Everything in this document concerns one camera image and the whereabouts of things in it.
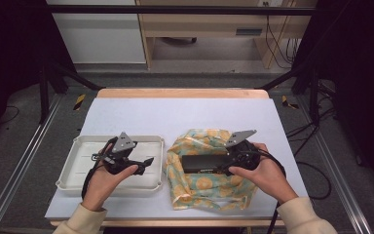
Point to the wooden desk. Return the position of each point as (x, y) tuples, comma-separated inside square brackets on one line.
[(207, 24)]

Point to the black metal stand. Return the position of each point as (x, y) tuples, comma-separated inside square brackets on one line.
[(44, 94), (314, 97)]

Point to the floral cloth bag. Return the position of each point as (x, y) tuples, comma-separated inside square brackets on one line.
[(204, 187)]

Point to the black rectangular case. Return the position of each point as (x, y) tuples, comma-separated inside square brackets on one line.
[(204, 163)]

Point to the black curtain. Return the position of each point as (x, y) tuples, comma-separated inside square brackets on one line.
[(363, 81), (9, 48)]

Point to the wooden table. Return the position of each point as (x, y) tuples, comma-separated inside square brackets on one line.
[(181, 93)]

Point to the black horizontal frame bar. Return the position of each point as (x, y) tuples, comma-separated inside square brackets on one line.
[(175, 10)]

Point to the white cabinet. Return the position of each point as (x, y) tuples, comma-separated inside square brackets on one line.
[(100, 39)]

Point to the aluminium rail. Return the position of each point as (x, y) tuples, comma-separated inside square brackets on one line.
[(22, 162), (337, 172)]

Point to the person's right hand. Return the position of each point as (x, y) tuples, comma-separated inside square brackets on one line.
[(268, 177)]

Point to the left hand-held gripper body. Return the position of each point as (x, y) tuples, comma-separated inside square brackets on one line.
[(121, 152)]

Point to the person's left hand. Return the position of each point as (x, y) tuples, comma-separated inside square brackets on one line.
[(102, 187)]

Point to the white plastic tray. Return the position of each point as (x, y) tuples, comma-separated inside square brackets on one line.
[(78, 165)]

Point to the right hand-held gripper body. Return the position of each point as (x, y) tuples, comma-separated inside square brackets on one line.
[(245, 152)]

